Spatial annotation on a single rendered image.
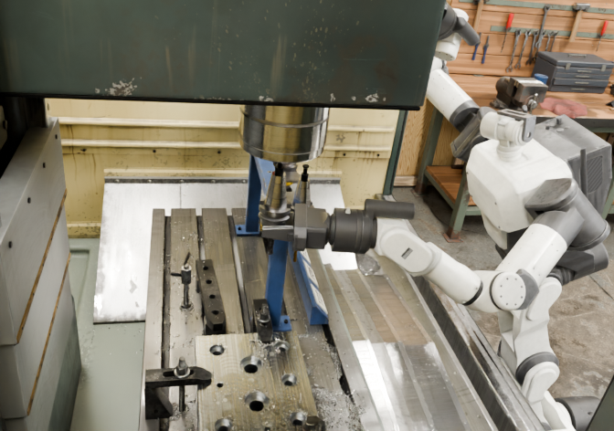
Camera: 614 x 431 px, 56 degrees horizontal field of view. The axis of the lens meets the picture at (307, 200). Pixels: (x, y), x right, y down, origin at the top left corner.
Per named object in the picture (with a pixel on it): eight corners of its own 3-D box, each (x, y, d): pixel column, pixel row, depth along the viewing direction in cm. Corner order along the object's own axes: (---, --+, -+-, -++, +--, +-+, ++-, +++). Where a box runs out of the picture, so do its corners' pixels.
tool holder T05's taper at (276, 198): (264, 197, 113) (268, 166, 110) (287, 200, 113) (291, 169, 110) (262, 208, 109) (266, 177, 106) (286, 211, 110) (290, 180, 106)
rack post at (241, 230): (265, 226, 187) (272, 142, 172) (268, 236, 182) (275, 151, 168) (235, 226, 185) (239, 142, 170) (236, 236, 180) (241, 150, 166)
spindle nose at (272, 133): (238, 125, 111) (240, 64, 105) (319, 131, 113) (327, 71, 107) (237, 162, 97) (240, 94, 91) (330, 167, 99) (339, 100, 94)
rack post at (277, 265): (288, 318, 150) (300, 220, 135) (291, 331, 145) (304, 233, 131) (249, 320, 147) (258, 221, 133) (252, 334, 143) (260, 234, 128)
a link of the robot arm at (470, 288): (408, 276, 122) (474, 323, 126) (435, 278, 112) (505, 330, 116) (431, 234, 124) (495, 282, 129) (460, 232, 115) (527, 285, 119)
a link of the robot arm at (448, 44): (427, 2, 147) (445, 22, 156) (414, 42, 147) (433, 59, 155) (468, 2, 140) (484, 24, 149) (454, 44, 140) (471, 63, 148)
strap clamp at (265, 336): (262, 331, 144) (267, 284, 137) (270, 372, 133) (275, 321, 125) (249, 332, 143) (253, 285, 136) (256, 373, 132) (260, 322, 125)
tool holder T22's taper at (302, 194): (290, 200, 137) (292, 174, 134) (307, 199, 139) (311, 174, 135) (294, 209, 134) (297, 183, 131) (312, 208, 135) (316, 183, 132)
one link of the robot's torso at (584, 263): (585, 252, 179) (583, 207, 169) (611, 278, 168) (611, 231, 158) (501, 284, 178) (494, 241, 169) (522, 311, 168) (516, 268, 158)
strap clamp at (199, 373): (209, 402, 123) (211, 350, 116) (210, 415, 121) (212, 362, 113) (145, 406, 120) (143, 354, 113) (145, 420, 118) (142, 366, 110)
